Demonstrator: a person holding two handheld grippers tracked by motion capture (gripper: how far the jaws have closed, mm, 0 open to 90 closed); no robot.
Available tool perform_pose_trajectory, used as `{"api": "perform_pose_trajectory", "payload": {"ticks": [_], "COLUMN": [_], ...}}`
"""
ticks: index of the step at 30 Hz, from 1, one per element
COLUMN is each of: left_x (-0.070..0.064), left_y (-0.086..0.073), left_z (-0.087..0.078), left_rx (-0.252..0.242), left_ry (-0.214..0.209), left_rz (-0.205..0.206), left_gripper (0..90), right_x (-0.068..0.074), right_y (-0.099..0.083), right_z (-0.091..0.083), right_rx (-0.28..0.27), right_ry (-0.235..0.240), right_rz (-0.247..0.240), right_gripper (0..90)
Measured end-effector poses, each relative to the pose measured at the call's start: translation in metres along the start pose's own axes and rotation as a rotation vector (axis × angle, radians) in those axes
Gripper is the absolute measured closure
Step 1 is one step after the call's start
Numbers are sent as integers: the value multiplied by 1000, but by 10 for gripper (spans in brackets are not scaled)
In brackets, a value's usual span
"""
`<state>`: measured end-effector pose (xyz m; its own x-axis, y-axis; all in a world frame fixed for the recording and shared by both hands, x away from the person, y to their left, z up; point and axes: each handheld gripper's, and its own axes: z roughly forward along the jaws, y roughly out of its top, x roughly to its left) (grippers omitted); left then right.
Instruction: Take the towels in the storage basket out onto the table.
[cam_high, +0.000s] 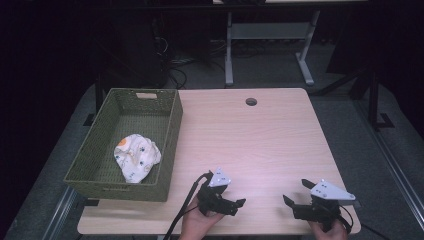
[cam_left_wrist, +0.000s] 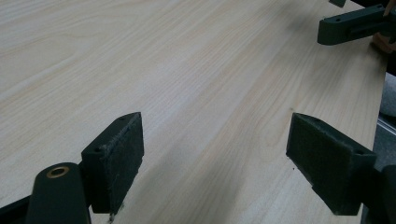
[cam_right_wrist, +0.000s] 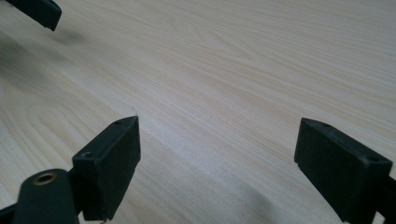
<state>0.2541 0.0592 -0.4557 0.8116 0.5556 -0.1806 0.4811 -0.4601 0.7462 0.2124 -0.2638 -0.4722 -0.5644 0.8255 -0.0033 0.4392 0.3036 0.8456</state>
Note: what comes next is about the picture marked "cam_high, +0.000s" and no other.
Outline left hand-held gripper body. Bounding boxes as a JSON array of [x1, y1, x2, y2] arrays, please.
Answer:
[[196, 167, 238, 217]]

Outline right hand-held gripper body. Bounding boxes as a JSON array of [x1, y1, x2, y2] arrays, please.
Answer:
[[292, 179, 356, 232]]

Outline person's left hand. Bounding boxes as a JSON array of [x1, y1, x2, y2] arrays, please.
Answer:
[[178, 203, 226, 240]]

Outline person's right hand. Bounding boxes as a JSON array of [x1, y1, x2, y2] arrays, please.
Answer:
[[307, 218, 350, 240]]

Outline white patterned cloth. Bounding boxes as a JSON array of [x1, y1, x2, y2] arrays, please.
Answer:
[[113, 133, 163, 185]]

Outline black metal stand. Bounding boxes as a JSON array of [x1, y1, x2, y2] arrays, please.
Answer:
[[82, 73, 105, 128], [313, 64, 396, 132]]

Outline green woven basket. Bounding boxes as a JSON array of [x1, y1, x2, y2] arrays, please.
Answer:
[[63, 87, 184, 203]]

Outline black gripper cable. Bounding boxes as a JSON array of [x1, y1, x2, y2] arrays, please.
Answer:
[[162, 170, 214, 240], [336, 203, 392, 240]]

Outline aluminium floor rail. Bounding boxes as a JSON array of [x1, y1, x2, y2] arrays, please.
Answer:
[[353, 98, 424, 232], [41, 185, 80, 240]]

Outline black floor cables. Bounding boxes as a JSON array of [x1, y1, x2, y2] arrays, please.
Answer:
[[151, 19, 228, 90]]

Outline white metal desk frame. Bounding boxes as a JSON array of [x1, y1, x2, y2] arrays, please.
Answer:
[[224, 9, 322, 88]]

